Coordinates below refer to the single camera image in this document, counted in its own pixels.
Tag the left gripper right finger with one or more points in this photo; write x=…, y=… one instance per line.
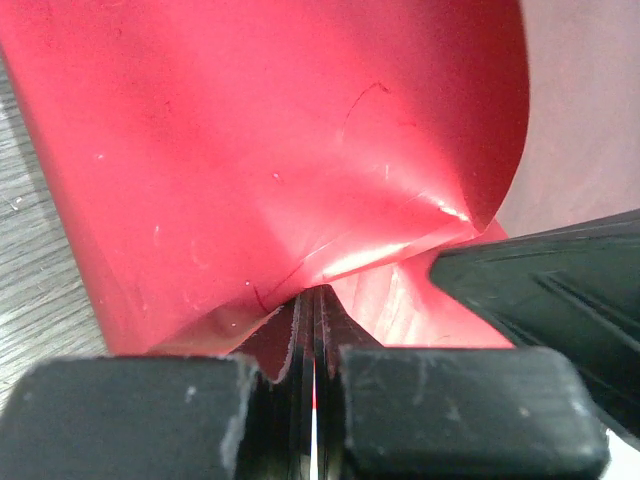
x=453, y=413

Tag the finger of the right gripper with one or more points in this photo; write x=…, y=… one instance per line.
x=573, y=289

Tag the red wrapping paper sheet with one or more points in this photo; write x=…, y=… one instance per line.
x=209, y=160

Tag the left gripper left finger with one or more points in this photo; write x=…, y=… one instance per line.
x=245, y=415

